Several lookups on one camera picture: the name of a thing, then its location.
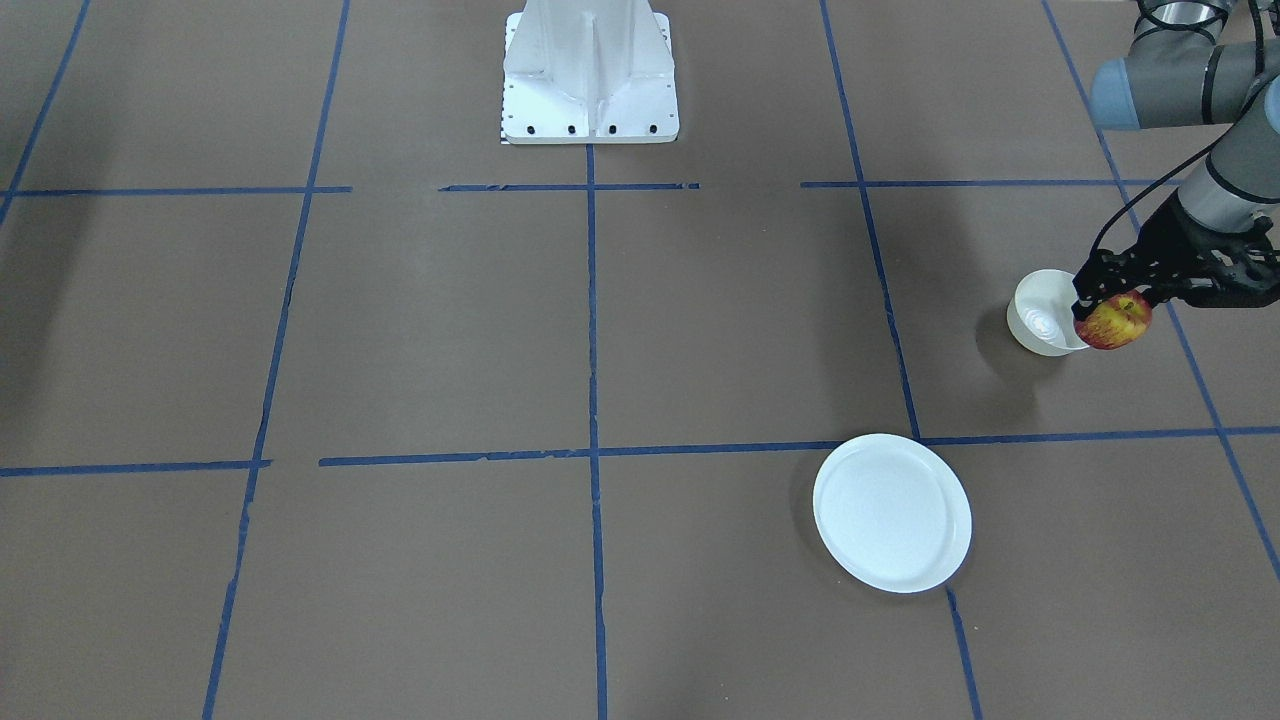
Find white plate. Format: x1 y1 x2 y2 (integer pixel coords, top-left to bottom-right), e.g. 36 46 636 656
812 433 973 594

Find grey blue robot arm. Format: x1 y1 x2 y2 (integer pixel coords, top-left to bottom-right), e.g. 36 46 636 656
1071 1 1279 322

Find red yellow apple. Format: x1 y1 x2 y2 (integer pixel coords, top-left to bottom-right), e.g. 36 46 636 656
1071 290 1155 350

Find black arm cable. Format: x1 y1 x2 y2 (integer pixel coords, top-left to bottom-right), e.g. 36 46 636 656
1088 0 1280 272

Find white bowl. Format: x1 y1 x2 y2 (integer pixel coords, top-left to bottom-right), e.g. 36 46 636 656
1006 269 1089 357

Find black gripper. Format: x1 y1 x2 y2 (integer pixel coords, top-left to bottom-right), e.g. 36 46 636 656
1071 195 1279 322

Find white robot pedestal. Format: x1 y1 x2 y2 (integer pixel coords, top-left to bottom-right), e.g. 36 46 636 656
500 1 681 145

